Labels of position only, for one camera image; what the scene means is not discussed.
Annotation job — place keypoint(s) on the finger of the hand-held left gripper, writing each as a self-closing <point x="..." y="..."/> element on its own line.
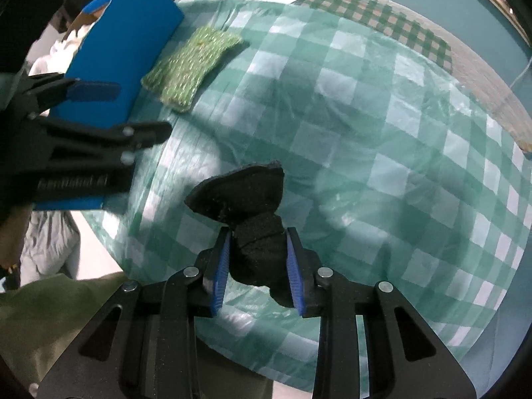
<point x="95" y="91"/>
<point x="145" y="131"/>

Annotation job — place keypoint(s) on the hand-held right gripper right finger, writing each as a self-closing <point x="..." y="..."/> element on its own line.
<point x="296" y="274"/>

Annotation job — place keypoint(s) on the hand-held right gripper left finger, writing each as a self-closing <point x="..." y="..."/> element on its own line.
<point x="218" y="274"/>

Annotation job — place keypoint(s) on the cardboard box with blue outside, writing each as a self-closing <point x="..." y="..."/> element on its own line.
<point x="120" y="45"/>

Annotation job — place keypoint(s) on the black fleece cloth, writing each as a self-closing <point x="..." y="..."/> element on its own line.
<point x="253" y="216"/>

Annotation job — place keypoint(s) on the person's left forearm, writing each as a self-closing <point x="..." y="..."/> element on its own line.
<point x="10" y="241"/>

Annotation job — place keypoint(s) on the green scrub pad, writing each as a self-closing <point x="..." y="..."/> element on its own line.
<point x="187" y="66"/>

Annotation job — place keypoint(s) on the pale green checked plastic cover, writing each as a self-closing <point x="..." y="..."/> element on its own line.
<point x="374" y="153"/>

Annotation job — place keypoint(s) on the olive green trousers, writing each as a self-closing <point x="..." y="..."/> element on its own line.
<point x="50" y="311"/>

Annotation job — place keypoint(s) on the green checked tablecloth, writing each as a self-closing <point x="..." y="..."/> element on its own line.
<point x="374" y="12"/>

